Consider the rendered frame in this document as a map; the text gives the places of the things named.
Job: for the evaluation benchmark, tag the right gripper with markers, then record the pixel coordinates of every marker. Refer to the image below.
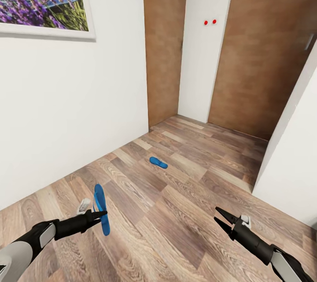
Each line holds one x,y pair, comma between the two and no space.
240,233

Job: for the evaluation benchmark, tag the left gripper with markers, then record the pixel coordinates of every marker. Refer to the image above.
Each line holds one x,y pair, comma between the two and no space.
82,222

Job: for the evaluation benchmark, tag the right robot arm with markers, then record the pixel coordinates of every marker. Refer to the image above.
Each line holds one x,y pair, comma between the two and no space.
285,266

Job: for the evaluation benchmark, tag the sandal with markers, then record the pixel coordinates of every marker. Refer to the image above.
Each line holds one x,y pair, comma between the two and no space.
100,201
157,162

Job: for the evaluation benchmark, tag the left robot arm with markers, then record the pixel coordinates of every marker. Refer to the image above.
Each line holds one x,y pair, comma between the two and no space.
16,257

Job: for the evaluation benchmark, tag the painting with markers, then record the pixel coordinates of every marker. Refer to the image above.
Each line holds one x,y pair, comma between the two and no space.
64,18

